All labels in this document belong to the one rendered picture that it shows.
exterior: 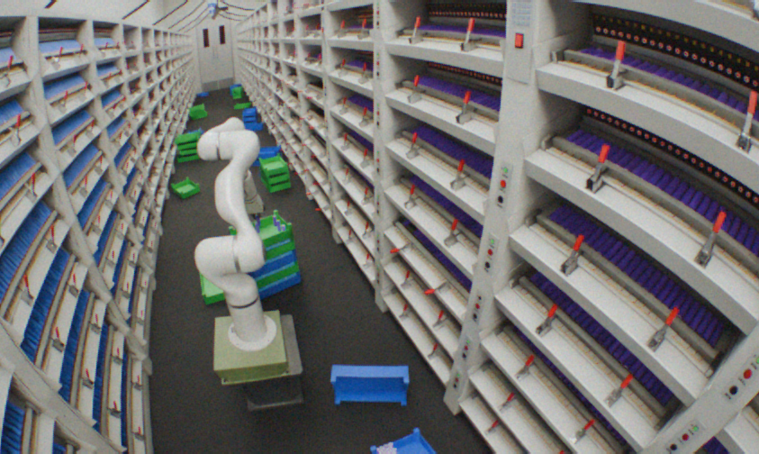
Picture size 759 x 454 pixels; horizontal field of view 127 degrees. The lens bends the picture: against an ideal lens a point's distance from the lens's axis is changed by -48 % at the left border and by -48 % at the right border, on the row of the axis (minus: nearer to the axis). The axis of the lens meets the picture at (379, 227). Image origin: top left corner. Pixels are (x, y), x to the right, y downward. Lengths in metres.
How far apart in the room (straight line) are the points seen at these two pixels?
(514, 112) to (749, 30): 0.56
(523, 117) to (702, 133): 0.41
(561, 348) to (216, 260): 0.98
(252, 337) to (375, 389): 0.59
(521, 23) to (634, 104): 0.30
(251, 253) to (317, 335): 0.84
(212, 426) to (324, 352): 0.66
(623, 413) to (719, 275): 0.40
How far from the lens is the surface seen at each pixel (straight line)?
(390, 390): 1.59
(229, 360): 1.32
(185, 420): 1.72
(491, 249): 0.96
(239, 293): 1.18
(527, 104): 0.78
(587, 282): 0.80
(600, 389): 0.89
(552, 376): 1.07
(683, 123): 0.61
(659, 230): 0.67
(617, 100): 0.66
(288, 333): 1.48
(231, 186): 1.18
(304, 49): 2.67
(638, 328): 0.76
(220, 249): 1.11
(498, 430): 1.43
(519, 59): 0.79
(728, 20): 0.61
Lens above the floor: 1.38
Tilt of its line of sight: 32 degrees down
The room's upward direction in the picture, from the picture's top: straight up
